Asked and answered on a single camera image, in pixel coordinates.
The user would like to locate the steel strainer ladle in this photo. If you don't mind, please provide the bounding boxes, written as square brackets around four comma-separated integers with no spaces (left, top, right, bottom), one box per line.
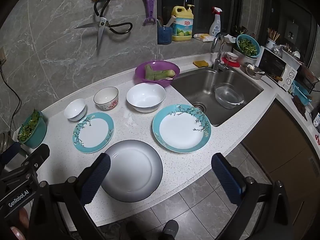
[244,62,283,81]

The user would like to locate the large teal floral plate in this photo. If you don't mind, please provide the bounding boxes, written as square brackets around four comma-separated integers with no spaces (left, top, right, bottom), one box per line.
[152,104,212,153]

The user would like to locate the clear glass bowl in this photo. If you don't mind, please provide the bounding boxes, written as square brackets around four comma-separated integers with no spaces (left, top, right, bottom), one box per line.
[214,83,244,109]

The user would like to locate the small red-patterned cup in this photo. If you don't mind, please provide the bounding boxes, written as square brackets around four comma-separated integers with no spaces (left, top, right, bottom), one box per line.
[225,51,239,62]

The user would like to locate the blue utensil cup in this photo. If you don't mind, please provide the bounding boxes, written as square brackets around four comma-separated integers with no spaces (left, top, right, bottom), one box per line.
[157,26,172,45]

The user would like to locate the person's left hand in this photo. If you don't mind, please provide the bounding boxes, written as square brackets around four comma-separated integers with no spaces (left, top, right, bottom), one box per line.
[10,207,29,240]

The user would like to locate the purple peeler tool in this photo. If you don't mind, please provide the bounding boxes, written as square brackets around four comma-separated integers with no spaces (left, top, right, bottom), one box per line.
[143,0,156,26]

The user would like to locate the green vegetable piece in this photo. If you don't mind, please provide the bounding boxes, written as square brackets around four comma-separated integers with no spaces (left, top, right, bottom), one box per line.
[154,69,176,80]
[145,64,157,81]

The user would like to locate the purple plastic bowl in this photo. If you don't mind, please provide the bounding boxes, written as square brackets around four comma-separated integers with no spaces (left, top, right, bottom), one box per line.
[135,60,180,88]

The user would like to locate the grey gradient dinner plate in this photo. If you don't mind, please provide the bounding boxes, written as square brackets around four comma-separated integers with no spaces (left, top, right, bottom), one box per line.
[101,140,163,203]

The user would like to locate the yellow dish soap bottle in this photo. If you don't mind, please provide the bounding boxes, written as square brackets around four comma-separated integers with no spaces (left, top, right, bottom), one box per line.
[171,4,194,42]

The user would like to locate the white spray bottle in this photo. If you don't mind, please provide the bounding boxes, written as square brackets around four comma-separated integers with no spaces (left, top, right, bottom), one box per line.
[209,7,222,36]

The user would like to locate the small teal floral plate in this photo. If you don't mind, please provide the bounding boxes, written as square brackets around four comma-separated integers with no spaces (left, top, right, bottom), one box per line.
[72,112,115,154]

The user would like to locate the teal bowl of greens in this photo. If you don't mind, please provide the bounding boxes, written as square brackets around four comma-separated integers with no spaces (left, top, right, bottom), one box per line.
[17,109,47,149]

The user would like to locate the chrome faucet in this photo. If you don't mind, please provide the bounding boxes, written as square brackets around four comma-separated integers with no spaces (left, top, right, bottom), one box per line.
[210,32,226,73]

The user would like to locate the green vegetable piece right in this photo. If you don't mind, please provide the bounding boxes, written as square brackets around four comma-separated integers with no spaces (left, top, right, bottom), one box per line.
[154,69,176,80]

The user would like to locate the white microwave oven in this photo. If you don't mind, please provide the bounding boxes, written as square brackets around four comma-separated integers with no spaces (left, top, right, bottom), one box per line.
[256,46,297,92]

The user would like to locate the black kitchen scissors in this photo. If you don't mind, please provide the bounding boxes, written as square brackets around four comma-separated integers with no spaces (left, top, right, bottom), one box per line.
[76,0,133,49]

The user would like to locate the stainless steel sink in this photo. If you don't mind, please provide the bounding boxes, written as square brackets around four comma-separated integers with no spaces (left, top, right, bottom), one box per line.
[171,68,263,127]

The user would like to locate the pink floral rice bowl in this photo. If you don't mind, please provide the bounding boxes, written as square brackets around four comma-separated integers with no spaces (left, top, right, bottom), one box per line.
[93,87,119,111]

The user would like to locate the teal colander with greens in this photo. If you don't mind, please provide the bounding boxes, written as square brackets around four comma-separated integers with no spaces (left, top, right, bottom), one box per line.
[236,34,260,58]

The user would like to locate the chopsticks holder jar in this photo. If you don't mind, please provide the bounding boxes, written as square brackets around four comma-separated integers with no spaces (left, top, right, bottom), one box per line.
[266,28,280,50]

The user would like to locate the sink drain strainer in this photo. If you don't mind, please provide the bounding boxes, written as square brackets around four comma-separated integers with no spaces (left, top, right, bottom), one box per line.
[193,102,207,113]

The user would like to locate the green vegetable piece left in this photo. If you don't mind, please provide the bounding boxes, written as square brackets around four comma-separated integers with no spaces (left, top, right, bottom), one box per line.
[145,64,157,81]

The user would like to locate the teal plastic basket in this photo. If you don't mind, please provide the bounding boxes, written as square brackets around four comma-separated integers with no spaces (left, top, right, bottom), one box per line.
[291,80,312,106]

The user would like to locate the grey slipper shoe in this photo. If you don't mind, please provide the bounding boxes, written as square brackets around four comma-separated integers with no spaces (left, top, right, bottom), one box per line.
[161,219,179,240]

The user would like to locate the black power cable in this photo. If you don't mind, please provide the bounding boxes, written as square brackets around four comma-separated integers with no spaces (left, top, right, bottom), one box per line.
[0,59,24,133]

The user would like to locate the yellow sponge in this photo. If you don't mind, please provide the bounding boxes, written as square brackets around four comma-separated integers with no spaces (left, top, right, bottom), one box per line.
[193,60,209,68]

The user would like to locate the small white bowl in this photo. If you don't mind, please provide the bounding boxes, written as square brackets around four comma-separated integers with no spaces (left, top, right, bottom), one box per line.
[64,99,87,122]

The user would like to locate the large white bowl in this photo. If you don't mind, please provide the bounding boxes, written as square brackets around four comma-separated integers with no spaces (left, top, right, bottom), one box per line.
[126,83,166,113]

